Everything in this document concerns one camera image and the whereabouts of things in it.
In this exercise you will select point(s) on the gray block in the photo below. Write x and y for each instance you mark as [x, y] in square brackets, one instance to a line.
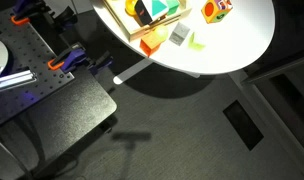
[178, 34]

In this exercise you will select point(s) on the orange block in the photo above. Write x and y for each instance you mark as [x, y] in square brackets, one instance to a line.
[149, 45]

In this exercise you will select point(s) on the wooden tray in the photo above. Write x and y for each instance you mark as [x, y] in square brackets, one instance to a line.
[132, 30]

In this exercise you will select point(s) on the green block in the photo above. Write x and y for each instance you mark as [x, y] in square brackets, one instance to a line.
[172, 6]

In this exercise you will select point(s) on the white table foot bar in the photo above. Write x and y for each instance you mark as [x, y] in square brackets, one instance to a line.
[132, 70]

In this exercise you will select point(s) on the yellow ball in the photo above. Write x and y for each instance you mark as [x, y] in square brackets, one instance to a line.
[162, 32]

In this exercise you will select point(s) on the dark purple clamp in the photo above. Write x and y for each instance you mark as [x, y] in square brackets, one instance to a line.
[100, 63]

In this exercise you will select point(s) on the light green triangular piece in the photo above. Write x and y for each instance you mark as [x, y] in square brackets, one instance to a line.
[193, 44]

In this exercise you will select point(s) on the black white cube teal triangle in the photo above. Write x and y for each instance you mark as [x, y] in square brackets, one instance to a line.
[148, 11]

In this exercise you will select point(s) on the black table plate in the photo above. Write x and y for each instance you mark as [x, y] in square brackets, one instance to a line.
[65, 113]

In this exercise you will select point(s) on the black floor hatch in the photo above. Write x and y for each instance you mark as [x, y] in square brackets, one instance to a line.
[242, 125]

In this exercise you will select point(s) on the orange multicoloured shape sorter cube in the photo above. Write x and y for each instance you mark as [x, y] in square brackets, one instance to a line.
[213, 11]

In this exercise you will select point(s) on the black clamp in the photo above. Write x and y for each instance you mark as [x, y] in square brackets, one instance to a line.
[65, 18]

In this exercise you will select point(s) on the black perforated breadboard plate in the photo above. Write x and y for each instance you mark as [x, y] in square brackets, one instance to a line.
[28, 50]

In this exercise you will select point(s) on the dark cabinet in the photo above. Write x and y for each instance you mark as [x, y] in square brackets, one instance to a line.
[285, 86]

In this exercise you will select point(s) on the gray metal table leg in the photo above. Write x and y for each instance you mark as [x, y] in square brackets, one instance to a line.
[12, 155]

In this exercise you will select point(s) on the aluminium extrusion rail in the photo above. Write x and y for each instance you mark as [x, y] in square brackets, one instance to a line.
[15, 79]

